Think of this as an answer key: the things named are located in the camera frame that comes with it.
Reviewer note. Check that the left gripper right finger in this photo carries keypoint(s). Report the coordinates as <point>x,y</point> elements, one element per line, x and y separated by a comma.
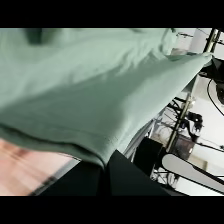
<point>131,178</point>

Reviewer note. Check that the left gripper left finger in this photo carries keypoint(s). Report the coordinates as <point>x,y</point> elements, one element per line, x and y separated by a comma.
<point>78,181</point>

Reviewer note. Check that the pale green T-shirt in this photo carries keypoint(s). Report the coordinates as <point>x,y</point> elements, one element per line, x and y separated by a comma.
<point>86,86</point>

